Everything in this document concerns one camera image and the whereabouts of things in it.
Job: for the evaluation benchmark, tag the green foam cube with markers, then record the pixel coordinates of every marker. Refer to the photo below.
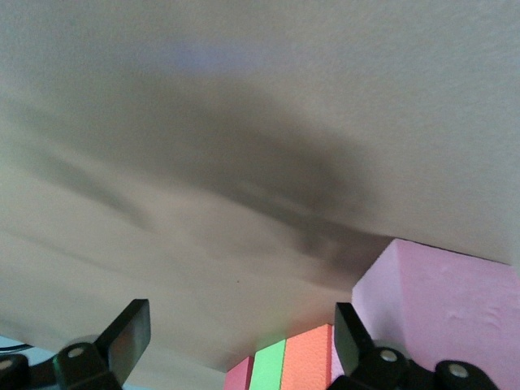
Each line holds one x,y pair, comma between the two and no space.
266,367

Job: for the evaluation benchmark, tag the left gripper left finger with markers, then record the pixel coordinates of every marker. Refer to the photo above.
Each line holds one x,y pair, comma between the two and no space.
122,349

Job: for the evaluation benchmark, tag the red foam cube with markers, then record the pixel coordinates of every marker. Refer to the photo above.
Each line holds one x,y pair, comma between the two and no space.
237,375

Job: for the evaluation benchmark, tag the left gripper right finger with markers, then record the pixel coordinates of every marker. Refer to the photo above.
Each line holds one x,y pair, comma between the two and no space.
359,353

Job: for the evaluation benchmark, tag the orange foam cube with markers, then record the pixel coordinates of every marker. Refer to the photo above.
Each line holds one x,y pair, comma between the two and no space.
308,357

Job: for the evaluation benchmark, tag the pink foam cube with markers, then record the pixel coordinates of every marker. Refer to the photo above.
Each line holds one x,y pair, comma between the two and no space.
447,308

